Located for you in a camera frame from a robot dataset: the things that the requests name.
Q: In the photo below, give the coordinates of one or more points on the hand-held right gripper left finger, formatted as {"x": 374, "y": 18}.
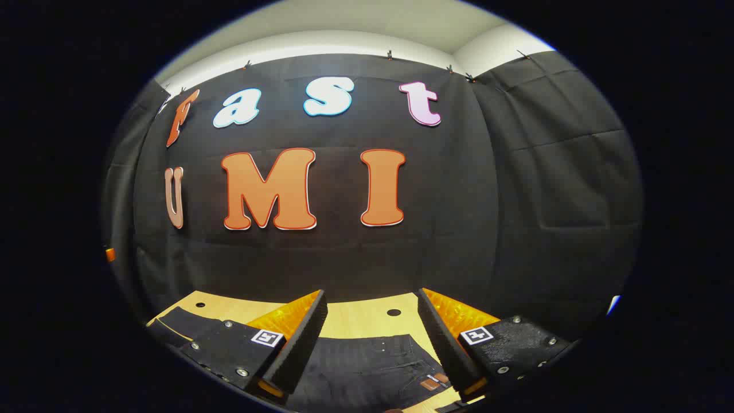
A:
{"x": 301, "y": 344}

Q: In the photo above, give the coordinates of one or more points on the dark blue jeans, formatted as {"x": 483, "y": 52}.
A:
{"x": 367, "y": 367}

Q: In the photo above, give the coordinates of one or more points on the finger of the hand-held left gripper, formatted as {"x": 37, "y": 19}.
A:
{"x": 109, "y": 254}

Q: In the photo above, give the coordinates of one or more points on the black backdrop cloth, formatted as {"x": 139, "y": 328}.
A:
{"x": 459, "y": 229}

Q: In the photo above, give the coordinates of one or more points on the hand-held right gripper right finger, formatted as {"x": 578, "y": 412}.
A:
{"x": 444, "y": 344}

